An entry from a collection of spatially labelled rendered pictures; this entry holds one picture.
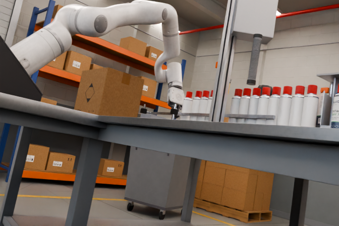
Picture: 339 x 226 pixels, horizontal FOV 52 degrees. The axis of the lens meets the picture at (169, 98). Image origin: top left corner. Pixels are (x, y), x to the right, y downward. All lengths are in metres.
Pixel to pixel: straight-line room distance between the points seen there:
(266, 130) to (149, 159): 3.37
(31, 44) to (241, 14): 0.84
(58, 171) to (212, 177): 2.22
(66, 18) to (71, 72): 3.80
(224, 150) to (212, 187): 4.47
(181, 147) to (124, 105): 1.04
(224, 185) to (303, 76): 2.52
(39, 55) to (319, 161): 1.02
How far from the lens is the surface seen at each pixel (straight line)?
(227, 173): 5.08
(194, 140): 0.82
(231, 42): 1.51
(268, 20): 1.53
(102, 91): 1.80
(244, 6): 1.53
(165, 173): 3.85
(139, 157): 4.02
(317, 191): 6.06
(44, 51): 1.34
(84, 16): 1.41
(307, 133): 0.58
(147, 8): 1.65
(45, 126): 1.17
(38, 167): 5.17
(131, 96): 1.88
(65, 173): 5.29
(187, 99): 1.84
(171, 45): 1.90
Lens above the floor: 0.75
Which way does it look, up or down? 8 degrees up
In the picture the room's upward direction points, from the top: 10 degrees clockwise
